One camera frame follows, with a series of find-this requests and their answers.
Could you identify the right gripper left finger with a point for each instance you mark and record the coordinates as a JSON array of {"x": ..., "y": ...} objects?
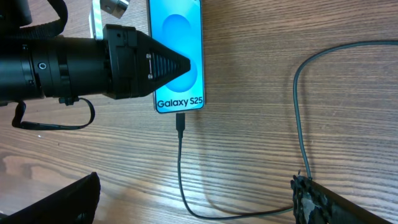
[{"x": 73, "y": 204}]

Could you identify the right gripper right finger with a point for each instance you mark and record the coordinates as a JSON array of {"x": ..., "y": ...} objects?
[{"x": 315, "y": 204}]

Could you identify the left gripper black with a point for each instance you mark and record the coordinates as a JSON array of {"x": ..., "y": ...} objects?
[{"x": 138, "y": 64}]

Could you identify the teal Galaxy smartphone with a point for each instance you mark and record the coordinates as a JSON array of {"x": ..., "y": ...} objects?
[{"x": 178, "y": 25}]

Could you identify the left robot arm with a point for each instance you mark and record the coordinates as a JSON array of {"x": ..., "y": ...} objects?
[{"x": 37, "y": 62}]

